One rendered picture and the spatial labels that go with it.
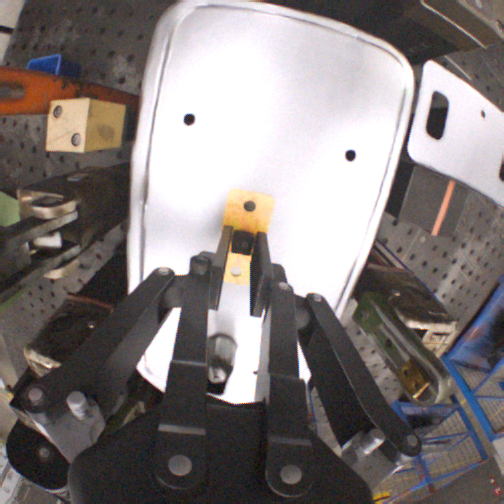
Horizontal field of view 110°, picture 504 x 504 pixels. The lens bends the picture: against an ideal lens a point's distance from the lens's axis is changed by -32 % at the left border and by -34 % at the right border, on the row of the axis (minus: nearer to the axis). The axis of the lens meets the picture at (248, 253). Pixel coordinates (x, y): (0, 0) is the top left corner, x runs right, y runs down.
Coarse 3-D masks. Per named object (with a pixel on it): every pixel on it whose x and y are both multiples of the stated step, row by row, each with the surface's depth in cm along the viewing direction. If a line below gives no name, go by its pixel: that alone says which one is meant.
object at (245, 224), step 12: (228, 192) 20; (240, 192) 20; (252, 192) 20; (228, 204) 21; (240, 204) 21; (264, 204) 20; (228, 216) 21; (240, 216) 21; (252, 216) 21; (264, 216) 21; (240, 228) 21; (252, 228) 21; (264, 228) 21; (252, 240) 21; (240, 252) 21; (228, 264) 23; (240, 264) 23; (228, 276) 23; (240, 276) 23
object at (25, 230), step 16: (16, 224) 12; (32, 224) 13; (48, 224) 14; (64, 224) 15; (0, 240) 10; (16, 240) 11; (64, 240) 17; (0, 256) 10; (16, 256) 12; (32, 256) 14; (48, 256) 15; (64, 256) 16; (0, 272) 11; (16, 272) 12; (32, 272) 13; (0, 288) 11; (16, 288) 12; (0, 304) 10
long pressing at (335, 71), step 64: (192, 0) 14; (256, 0) 14; (192, 64) 16; (256, 64) 16; (320, 64) 16; (384, 64) 15; (192, 128) 18; (256, 128) 18; (320, 128) 18; (384, 128) 18; (128, 192) 20; (192, 192) 20; (320, 192) 20; (384, 192) 20; (128, 256) 23; (320, 256) 23; (256, 320) 26
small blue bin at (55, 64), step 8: (48, 56) 29; (56, 56) 30; (32, 64) 30; (40, 64) 32; (48, 64) 33; (56, 64) 34; (64, 64) 32; (72, 64) 34; (48, 72) 35; (56, 72) 31; (64, 72) 33; (72, 72) 35; (80, 72) 38
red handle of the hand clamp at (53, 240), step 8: (48, 232) 15; (56, 232) 15; (32, 240) 14; (40, 240) 14; (48, 240) 15; (56, 240) 15; (32, 248) 14; (40, 248) 15; (48, 248) 15; (56, 248) 15
